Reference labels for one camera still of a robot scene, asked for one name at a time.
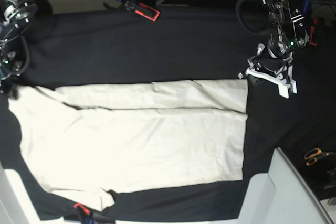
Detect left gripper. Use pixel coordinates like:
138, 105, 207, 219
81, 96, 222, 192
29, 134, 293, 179
238, 43, 293, 87

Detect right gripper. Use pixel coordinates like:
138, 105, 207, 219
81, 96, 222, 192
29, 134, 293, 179
1, 77, 22, 100

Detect white T-shirt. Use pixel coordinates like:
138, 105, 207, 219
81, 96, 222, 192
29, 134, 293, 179
8, 80, 248, 211

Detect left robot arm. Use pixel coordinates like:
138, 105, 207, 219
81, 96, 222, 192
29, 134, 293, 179
236, 0, 309, 89

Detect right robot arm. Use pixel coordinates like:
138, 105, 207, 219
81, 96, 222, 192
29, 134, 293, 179
1, 0, 38, 95

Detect orange black clamp right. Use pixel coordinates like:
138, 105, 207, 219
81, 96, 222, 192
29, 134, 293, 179
309, 17, 324, 46

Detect blue orange clamp tool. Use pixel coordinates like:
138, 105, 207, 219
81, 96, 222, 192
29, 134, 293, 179
115, 0, 160, 22

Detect orange clamp bottom edge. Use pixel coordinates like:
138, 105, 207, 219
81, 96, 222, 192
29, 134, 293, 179
73, 203, 90, 215

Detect orange handled scissors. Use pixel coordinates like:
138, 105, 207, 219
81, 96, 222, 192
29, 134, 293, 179
304, 148, 335, 166

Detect white table frame left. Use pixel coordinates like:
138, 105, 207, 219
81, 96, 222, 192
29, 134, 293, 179
0, 161, 65, 224

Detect white table frame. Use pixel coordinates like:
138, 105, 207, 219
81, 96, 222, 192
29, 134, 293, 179
237, 148, 333, 224
0, 161, 65, 224

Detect white table frame right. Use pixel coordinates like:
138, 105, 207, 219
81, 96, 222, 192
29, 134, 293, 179
237, 148, 333, 224

